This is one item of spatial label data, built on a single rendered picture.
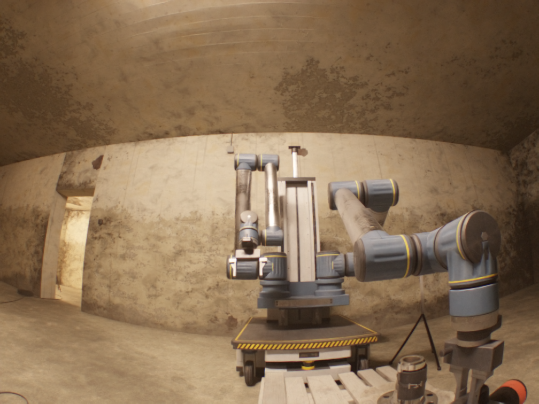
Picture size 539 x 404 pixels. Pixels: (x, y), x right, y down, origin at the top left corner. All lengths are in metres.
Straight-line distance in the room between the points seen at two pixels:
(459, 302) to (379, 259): 0.21
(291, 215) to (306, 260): 0.46
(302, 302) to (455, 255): 1.49
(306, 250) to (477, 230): 1.94
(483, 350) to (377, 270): 0.30
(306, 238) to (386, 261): 1.78
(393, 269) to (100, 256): 3.98
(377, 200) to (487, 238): 0.85
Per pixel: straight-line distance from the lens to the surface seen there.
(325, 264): 1.93
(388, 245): 0.58
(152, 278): 3.60
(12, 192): 7.16
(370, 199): 1.26
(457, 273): 0.50
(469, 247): 0.48
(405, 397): 1.08
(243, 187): 1.94
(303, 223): 2.34
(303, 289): 2.12
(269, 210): 1.66
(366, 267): 0.56
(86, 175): 4.93
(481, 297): 0.50
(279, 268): 1.89
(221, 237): 3.30
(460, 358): 0.57
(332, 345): 1.65
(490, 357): 0.53
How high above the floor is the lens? 0.75
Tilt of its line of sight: 19 degrees up
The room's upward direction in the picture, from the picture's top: straight up
